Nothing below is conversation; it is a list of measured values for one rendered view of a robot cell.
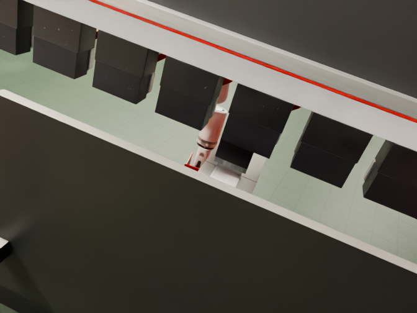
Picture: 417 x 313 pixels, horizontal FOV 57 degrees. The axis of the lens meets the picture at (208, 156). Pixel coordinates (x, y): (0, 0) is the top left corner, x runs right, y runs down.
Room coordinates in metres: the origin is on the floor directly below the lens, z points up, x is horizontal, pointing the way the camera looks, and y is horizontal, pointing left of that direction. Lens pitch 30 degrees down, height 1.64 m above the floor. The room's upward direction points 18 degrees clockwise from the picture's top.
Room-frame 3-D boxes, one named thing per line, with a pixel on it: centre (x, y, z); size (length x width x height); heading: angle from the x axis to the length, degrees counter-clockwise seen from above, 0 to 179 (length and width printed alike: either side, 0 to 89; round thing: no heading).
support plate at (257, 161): (1.11, -0.09, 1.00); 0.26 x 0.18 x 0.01; 171
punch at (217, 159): (0.96, -0.07, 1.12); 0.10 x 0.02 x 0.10; 81
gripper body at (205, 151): (1.37, 0.03, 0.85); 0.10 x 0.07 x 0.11; 177
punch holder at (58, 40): (1.05, 0.50, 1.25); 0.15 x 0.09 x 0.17; 81
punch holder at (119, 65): (1.02, 0.30, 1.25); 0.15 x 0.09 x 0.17; 81
